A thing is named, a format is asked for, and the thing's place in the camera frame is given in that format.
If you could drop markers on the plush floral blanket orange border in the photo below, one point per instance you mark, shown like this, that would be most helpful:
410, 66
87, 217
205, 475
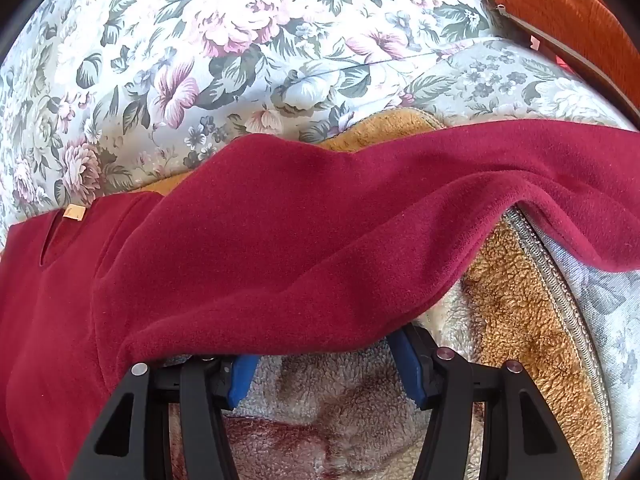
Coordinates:
510, 300

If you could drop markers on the floral upholstered sofa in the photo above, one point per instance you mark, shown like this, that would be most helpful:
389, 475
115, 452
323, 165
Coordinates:
200, 35

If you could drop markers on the orange cushion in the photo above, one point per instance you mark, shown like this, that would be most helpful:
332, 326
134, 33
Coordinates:
560, 5

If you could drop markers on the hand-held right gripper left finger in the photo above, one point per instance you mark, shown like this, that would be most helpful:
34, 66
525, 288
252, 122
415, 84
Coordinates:
242, 380

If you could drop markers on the dark red fleece garment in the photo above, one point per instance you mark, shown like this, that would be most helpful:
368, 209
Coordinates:
280, 240

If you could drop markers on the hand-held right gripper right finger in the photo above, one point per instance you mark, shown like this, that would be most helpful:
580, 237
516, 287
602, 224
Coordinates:
407, 370

